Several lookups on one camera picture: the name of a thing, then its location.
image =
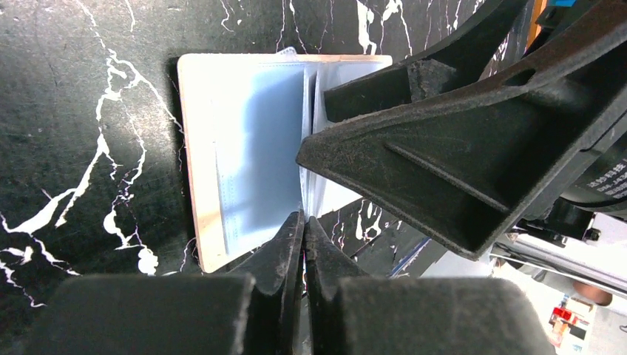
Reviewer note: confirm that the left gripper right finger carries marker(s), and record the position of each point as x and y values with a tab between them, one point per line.
352	312

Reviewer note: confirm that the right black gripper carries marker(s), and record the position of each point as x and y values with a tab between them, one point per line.
465	166

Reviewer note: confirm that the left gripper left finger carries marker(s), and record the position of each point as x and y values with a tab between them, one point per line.
251	309

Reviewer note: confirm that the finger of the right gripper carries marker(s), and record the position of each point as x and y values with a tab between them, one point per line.
456	61

